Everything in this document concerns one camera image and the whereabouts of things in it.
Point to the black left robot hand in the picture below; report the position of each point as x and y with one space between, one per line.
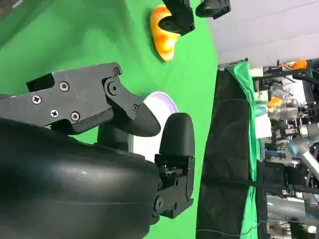
179 15

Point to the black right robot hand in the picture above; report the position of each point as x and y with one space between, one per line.
74 186

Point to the orange and white bread roll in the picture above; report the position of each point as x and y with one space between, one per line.
164 44

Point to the lilac plate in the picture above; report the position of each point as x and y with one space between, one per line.
163 107

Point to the green table cloth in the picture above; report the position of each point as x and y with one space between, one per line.
74 37

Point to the small orange workshop object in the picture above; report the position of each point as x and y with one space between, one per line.
274 103

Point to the orange machine part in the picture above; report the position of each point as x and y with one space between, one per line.
300 64

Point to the black backdrop cloth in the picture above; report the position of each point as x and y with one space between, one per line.
229 137

